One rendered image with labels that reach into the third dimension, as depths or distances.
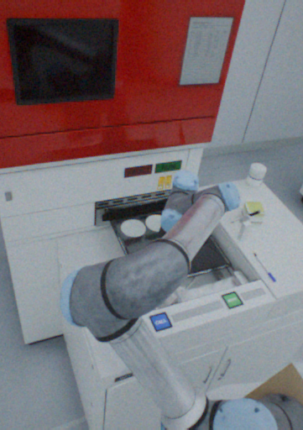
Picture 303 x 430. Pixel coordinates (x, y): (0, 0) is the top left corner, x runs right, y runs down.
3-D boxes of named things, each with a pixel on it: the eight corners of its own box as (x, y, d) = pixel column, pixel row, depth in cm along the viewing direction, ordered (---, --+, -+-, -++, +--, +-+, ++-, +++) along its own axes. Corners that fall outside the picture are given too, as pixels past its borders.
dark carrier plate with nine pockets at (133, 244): (112, 221, 159) (113, 220, 159) (187, 207, 172) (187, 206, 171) (143, 285, 136) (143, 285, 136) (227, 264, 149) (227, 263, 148)
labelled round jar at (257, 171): (242, 180, 180) (248, 164, 174) (254, 178, 182) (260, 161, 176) (250, 190, 175) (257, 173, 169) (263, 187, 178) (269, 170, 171)
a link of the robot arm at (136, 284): (144, 264, 60) (230, 168, 100) (95, 277, 67) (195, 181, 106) (176, 325, 63) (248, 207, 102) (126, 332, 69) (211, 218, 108)
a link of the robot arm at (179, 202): (186, 209, 98) (195, 182, 106) (152, 221, 105) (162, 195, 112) (202, 230, 102) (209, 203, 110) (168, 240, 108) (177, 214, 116)
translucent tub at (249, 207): (240, 212, 162) (244, 200, 158) (257, 213, 163) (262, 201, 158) (243, 224, 156) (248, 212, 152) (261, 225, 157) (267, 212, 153)
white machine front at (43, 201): (4, 243, 153) (-11, 159, 127) (186, 208, 183) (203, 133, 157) (6, 249, 151) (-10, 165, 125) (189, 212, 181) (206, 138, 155)
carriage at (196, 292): (149, 304, 136) (151, 299, 134) (237, 280, 149) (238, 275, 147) (159, 323, 131) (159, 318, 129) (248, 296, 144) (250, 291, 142)
